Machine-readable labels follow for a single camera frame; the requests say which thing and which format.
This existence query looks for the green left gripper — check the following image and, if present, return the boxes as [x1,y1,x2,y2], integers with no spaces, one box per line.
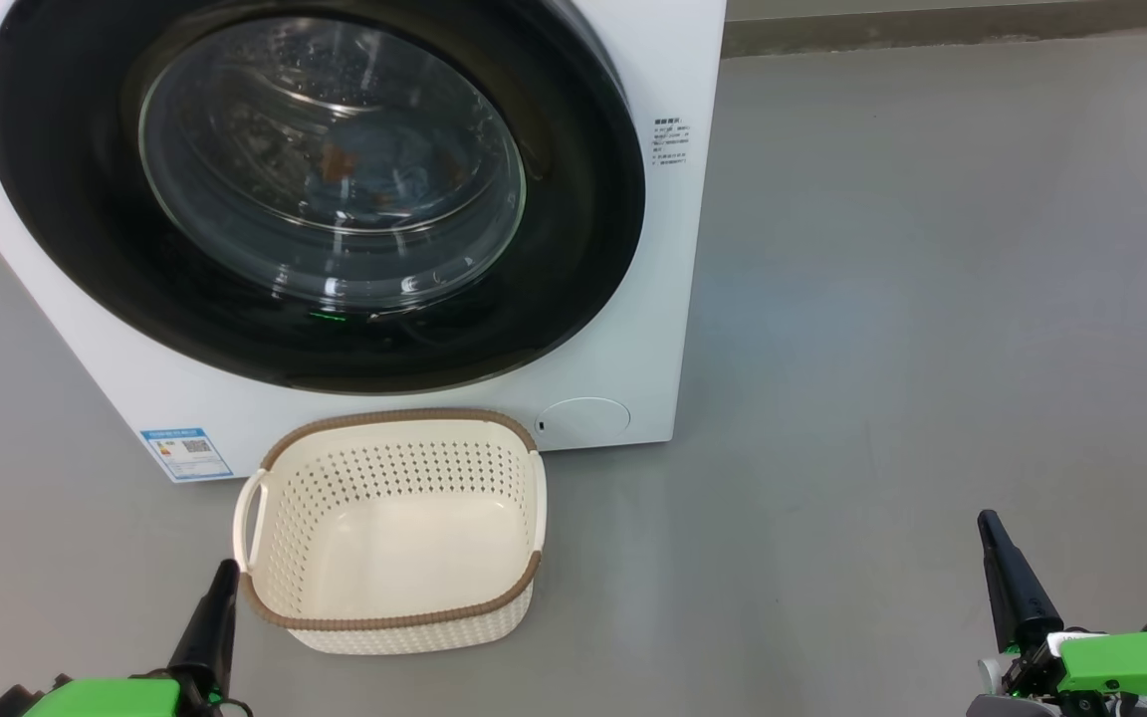
[0,560,256,717]

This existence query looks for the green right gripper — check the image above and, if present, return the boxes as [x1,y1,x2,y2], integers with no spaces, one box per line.
[967,510,1147,717]

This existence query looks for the white front-load washing machine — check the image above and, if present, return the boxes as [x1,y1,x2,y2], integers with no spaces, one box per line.
[0,0,730,487]

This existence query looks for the round filter cover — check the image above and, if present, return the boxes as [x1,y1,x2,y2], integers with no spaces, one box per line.
[536,396,633,450]

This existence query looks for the cream perforated laundry basket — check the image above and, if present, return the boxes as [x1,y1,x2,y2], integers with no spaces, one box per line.
[232,407,548,657]

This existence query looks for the steel perforated washer drum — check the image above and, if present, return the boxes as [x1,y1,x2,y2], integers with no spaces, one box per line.
[145,18,525,240]

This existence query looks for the blue energy label sticker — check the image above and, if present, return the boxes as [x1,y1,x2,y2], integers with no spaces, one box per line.
[138,426,235,484]

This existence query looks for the blue bear-print garment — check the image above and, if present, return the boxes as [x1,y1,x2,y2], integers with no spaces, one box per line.
[315,118,497,216]

